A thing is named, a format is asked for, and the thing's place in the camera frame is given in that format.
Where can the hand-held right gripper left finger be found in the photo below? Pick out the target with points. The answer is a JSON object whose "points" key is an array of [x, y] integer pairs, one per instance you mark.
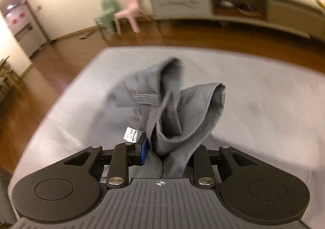
{"points": [[143, 150]]}

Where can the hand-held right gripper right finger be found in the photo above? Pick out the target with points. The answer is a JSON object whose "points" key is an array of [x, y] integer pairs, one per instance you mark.
{"points": [[203, 163]]}

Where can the grey pants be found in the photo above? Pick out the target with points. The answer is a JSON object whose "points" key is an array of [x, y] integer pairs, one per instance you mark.
{"points": [[177, 117]]}

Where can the dark flat floor item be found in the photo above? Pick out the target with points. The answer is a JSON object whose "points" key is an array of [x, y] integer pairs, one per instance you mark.
{"points": [[86, 35]]}

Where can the green plastic chair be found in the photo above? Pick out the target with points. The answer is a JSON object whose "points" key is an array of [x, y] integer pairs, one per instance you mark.
{"points": [[109, 13]]}

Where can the pink plastic chair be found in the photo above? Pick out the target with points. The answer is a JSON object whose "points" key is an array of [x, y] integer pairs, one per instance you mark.
{"points": [[129, 5]]}

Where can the grey television cabinet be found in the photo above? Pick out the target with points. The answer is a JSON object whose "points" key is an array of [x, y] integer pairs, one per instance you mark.
{"points": [[182, 3]]}

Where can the wooden dining furniture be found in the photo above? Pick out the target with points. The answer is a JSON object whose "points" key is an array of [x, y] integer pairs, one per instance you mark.
{"points": [[5, 79]]}

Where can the grey door with red stickers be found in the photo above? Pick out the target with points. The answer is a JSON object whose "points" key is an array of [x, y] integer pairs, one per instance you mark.
{"points": [[28, 33]]}

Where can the golden tissue box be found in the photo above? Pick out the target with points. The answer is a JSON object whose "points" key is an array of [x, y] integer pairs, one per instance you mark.
{"points": [[321, 0]]}

